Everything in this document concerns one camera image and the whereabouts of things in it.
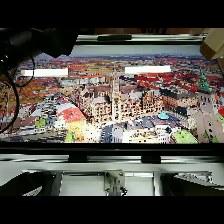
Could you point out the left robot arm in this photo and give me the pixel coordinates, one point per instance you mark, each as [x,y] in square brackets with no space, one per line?
[23,43]

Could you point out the beige cardboard box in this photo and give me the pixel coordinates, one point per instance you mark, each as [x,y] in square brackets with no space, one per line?
[215,41]

